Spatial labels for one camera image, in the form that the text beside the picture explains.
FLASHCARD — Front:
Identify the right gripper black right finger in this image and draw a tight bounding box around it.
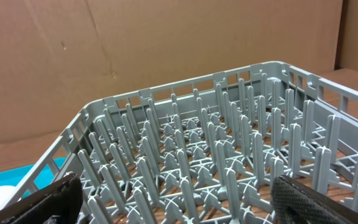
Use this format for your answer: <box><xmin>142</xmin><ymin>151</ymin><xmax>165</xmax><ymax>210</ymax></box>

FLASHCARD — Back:
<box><xmin>270</xmin><ymin>175</ymin><xmax>358</xmax><ymax>224</ymax></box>

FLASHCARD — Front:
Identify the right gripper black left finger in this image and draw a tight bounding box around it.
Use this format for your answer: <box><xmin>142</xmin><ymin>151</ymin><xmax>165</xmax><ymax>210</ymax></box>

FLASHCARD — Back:
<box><xmin>0</xmin><ymin>173</ymin><xmax>83</xmax><ymax>224</ymax></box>

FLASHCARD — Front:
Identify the grey dishwasher rack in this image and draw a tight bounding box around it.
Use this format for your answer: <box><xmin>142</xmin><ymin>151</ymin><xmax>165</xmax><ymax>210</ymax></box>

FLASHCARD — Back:
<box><xmin>0</xmin><ymin>62</ymin><xmax>358</xmax><ymax>223</ymax></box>

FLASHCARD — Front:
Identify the teal plastic tray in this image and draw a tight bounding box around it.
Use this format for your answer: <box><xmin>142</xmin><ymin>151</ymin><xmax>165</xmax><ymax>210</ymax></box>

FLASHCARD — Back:
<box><xmin>0</xmin><ymin>164</ymin><xmax>53</xmax><ymax>189</ymax></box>

